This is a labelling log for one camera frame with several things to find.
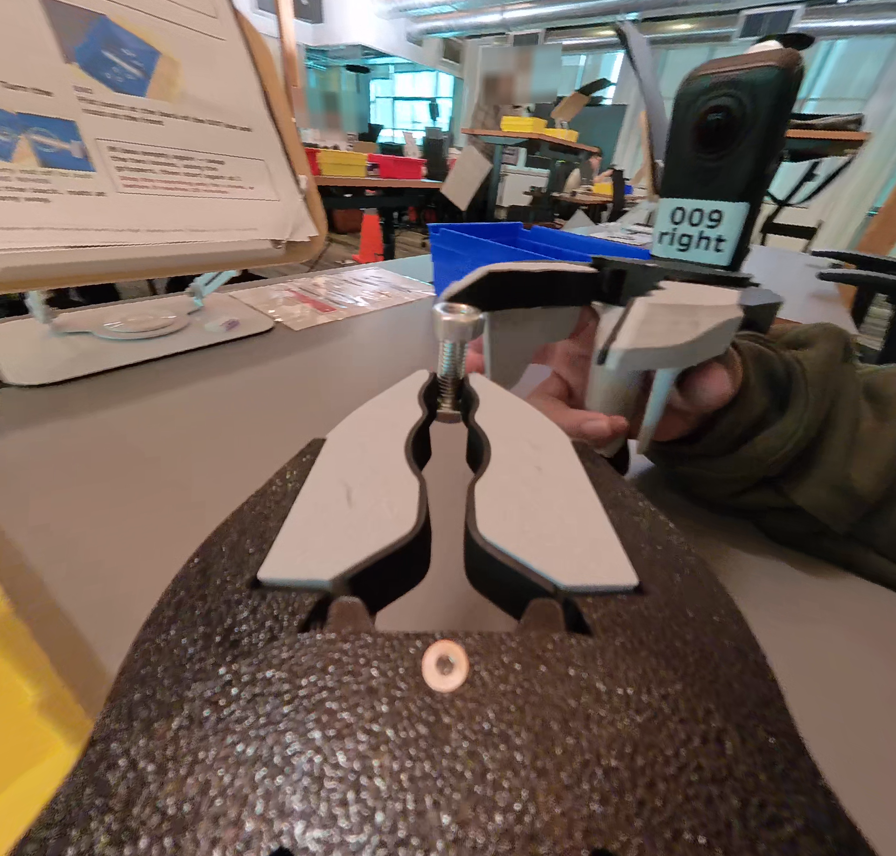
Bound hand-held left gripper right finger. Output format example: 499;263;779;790
464;372;641;620

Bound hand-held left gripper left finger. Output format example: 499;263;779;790
256;370;433;613

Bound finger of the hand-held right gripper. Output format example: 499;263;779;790
445;260;611;389
583;282;746;454

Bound silver bolt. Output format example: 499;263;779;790
432;302;487;402

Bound person's right forearm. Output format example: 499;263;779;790
630;323;896;591

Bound grey desk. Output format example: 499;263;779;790
0;243;896;856

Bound person's right hand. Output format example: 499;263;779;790
465;306;741;456

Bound grey hanging strip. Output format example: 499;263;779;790
615;21;671;193

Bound blue plastic bin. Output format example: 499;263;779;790
427;222;659;298

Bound white hanging card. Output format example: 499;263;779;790
441;145;495;211

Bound orange traffic cone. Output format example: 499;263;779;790
358;209;386;264

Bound clear plastic bag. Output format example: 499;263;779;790
231;268;436;330

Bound wooden standing table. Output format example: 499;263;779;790
460;128;603;157

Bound black office chair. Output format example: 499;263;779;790
811;247;896;365

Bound wooden work table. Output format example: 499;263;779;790
314;173;446;193

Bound wooden clipboard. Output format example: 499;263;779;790
0;0;329;294

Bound wooden pillar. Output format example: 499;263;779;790
273;0;306;137

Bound printed instruction papers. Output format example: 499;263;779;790
0;0;320;252

